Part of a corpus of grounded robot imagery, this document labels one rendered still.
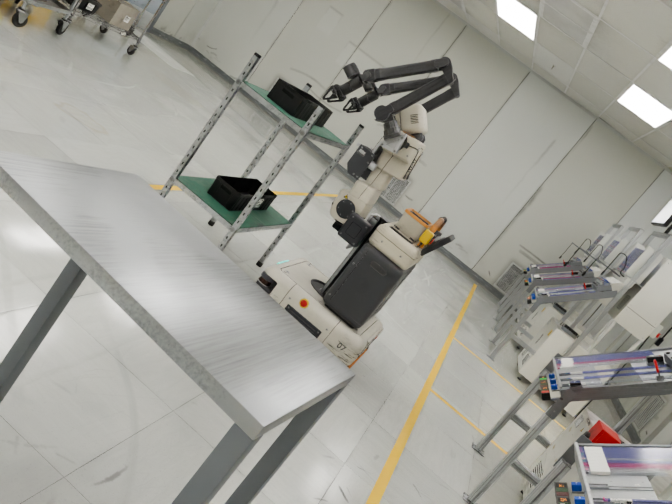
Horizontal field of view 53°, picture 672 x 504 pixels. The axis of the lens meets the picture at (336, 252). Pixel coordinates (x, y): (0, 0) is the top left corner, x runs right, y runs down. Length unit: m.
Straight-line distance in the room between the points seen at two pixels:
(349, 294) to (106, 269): 2.40
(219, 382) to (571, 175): 9.89
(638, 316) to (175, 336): 5.94
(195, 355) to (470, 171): 9.80
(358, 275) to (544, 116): 7.66
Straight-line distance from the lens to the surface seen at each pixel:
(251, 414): 1.05
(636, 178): 10.86
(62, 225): 1.22
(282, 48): 11.62
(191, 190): 3.55
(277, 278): 3.52
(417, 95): 3.44
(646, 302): 6.77
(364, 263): 3.43
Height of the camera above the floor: 1.28
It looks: 12 degrees down
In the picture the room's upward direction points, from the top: 38 degrees clockwise
